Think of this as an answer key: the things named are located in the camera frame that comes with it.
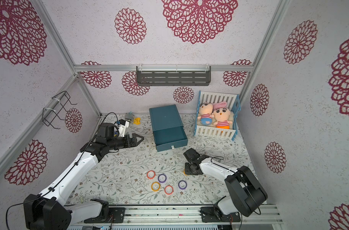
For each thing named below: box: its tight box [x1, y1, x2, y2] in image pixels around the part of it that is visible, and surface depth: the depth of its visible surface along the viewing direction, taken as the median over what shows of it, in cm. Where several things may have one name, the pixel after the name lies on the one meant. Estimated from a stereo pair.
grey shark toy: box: [124, 110, 135, 123], surface depth 115 cm
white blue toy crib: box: [193, 90, 242, 142], surface depth 107 cm
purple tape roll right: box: [177, 179, 188, 190], surface depth 85 cm
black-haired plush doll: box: [211, 101, 233, 129], surface depth 104 cm
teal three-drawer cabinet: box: [149, 104, 189, 152], surface depth 91 cm
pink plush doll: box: [197, 102, 215, 126], surface depth 107 cm
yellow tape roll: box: [151, 181, 161, 192], surface depth 85 cm
